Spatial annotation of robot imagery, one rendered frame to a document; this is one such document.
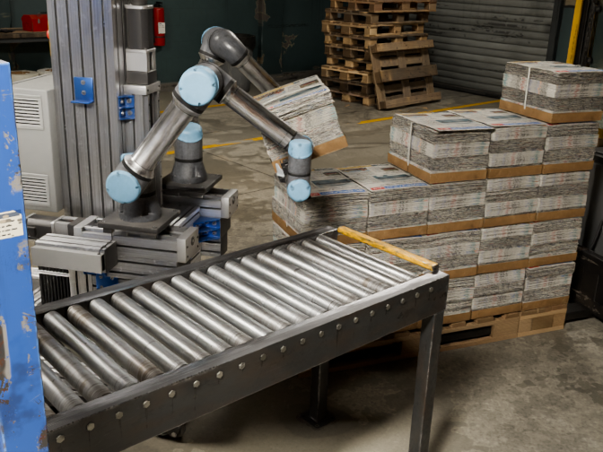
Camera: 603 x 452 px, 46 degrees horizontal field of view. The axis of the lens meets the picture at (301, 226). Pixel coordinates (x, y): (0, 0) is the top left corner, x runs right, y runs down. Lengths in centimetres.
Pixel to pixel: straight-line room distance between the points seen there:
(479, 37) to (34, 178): 865
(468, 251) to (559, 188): 53
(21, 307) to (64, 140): 172
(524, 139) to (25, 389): 254
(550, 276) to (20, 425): 287
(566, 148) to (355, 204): 106
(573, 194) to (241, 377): 222
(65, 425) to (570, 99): 258
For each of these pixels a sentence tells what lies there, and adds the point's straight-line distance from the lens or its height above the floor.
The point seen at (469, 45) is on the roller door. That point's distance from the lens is 1094.
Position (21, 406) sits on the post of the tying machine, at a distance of 126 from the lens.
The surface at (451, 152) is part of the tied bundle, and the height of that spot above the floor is 96.
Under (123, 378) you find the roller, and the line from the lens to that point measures 170.
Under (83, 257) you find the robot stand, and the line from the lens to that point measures 259.
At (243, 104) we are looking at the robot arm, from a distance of 243.
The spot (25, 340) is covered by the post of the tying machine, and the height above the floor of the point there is 113.
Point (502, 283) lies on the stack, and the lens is 352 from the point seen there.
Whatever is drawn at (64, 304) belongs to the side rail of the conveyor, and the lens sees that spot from 206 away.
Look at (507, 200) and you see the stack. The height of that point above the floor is 72.
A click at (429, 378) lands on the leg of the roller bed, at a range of 241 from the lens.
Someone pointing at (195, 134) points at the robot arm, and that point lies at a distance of 299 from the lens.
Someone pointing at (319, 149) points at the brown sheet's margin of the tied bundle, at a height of 106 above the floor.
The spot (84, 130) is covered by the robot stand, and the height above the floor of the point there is 108.
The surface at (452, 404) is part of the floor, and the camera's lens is 313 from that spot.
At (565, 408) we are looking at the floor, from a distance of 326.
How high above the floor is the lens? 169
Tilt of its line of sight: 20 degrees down
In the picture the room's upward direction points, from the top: 2 degrees clockwise
